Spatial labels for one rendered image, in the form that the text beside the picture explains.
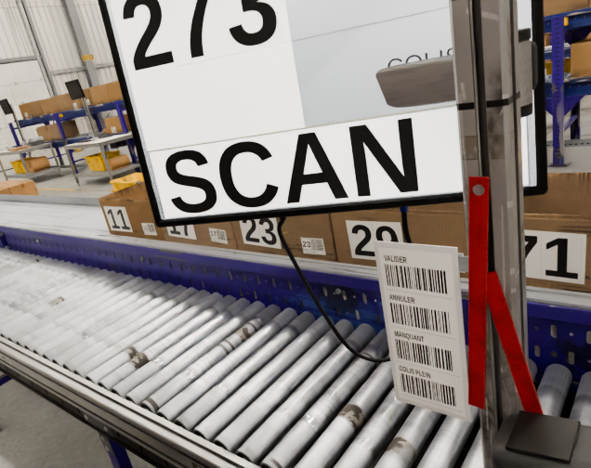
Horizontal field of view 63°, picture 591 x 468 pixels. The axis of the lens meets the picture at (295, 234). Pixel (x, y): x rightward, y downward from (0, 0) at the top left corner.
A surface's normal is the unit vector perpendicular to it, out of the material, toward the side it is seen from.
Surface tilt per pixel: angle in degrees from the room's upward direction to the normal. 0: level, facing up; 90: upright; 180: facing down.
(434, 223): 90
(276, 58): 86
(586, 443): 8
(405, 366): 90
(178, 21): 86
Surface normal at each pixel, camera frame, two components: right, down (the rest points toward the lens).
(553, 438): -0.30, -0.92
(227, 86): -0.31, 0.31
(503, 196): -0.60, 0.37
